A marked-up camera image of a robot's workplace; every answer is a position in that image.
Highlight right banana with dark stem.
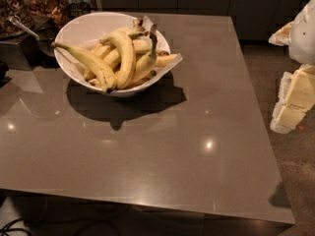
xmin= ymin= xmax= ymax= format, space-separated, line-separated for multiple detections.
xmin=130 ymin=24 xmax=158 ymax=85

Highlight metal serving spoon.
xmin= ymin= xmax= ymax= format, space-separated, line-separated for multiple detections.
xmin=9 ymin=16 xmax=40 ymax=41

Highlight back yellow banana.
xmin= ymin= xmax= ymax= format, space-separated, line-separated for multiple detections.
xmin=92 ymin=39 xmax=152 ymax=70

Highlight white ceramic bowl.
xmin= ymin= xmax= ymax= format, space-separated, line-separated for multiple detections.
xmin=53 ymin=12 xmax=161 ymax=97

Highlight curved yellow banana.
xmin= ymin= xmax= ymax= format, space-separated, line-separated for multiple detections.
xmin=99 ymin=30 xmax=136 ymax=89

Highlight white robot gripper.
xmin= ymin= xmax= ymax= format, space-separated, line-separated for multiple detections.
xmin=269 ymin=0 xmax=315 ymax=134

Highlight black floor cables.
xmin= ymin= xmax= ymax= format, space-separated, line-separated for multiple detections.
xmin=0 ymin=217 xmax=33 ymax=236

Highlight front left yellow banana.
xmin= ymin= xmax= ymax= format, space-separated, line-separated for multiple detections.
xmin=51 ymin=42 xmax=117 ymax=93

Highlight glass jar with dried fruit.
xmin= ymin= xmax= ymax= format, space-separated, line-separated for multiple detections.
xmin=27 ymin=0 xmax=70 ymax=29

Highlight glass jar with granola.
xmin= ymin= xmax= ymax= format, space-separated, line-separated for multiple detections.
xmin=0 ymin=0 xmax=33 ymax=39

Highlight far right yellow banana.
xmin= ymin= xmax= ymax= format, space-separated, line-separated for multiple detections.
xmin=156 ymin=54 xmax=177 ymax=67

